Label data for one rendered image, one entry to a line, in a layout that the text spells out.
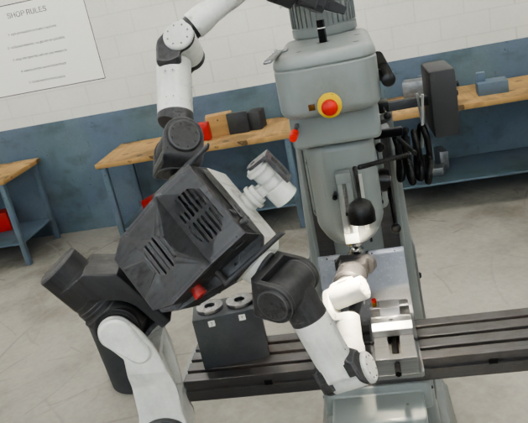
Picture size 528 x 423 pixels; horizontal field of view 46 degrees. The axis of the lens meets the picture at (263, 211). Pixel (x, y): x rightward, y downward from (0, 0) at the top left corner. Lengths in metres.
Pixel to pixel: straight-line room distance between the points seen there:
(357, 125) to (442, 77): 0.43
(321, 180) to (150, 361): 0.67
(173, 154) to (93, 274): 0.34
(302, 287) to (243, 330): 0.67
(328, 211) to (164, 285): 0.60
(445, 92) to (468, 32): 4.09
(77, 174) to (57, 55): 1.21
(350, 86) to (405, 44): 4.47
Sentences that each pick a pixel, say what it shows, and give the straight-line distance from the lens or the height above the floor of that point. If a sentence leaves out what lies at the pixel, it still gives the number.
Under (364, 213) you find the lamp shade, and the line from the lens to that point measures 1.64.
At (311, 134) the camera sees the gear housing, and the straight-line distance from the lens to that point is 1.69.
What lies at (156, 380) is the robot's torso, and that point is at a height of 1.20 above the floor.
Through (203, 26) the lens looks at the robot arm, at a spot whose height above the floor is 2.00.
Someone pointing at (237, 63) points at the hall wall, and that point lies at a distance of 6.09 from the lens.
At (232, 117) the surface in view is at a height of 1.03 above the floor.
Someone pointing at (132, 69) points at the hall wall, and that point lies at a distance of 6.34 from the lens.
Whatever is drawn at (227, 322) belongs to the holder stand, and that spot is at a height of 1.08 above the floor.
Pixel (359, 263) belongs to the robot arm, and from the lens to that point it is 1.86.
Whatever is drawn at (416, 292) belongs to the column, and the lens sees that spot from 2.47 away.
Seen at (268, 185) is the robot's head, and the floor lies 1.62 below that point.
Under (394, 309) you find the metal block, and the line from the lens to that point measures 2.01.
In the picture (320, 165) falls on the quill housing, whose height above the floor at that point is 1.57.
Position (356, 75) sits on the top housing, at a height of 1.82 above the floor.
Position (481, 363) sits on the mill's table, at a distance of 2.04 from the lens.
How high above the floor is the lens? 2.06
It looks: 19 degrees down
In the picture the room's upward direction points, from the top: 12 degrees counter-clockwise
